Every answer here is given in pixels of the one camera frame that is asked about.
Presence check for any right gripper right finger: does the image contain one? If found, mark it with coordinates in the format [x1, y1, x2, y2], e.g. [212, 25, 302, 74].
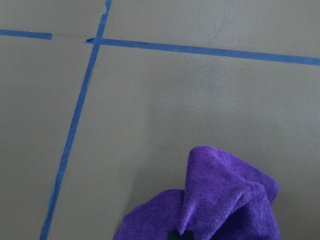
[181, 231, 193, 240]

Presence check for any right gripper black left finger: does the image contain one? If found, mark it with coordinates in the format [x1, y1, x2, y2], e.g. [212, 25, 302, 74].
[167, 230, 179, 240]

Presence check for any purple cloth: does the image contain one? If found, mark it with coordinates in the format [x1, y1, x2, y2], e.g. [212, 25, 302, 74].
[114, 146, 281, 240]

